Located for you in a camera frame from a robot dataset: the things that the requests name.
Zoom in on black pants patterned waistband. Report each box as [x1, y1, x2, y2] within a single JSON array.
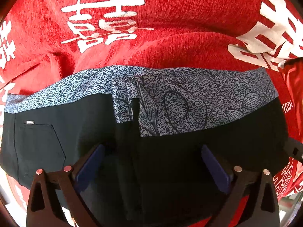
[[1, 66, 288, 226]]

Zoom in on red sofa cover white text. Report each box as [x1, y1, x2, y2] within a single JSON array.
[[1, 0, 302, 202]]

